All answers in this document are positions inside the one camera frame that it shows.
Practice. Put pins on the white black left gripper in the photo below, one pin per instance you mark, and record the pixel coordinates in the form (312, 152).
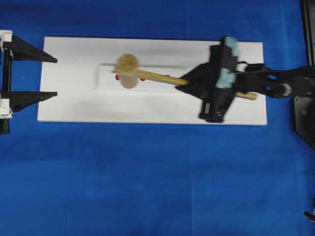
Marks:
(14, 48)

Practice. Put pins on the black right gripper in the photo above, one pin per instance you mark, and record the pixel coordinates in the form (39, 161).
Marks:
(219, 76)

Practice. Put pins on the wooden mallet hammer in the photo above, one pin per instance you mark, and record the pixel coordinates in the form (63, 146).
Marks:
(127, 65)

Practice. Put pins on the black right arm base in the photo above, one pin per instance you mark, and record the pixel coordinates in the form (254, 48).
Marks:
(304, 110)

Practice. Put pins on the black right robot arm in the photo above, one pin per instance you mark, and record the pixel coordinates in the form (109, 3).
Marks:
(258, 78)

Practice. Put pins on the white foam board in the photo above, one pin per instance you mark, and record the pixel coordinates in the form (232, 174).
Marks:
(75, 78)

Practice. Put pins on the white raised target strip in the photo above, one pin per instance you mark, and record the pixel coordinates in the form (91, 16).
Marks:
(108, 81)

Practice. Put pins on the blue table cloth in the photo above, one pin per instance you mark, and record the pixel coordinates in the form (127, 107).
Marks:
(101, 179)

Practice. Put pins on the black aluminium frame rail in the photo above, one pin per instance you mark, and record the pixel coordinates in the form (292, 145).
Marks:
(308, 20)

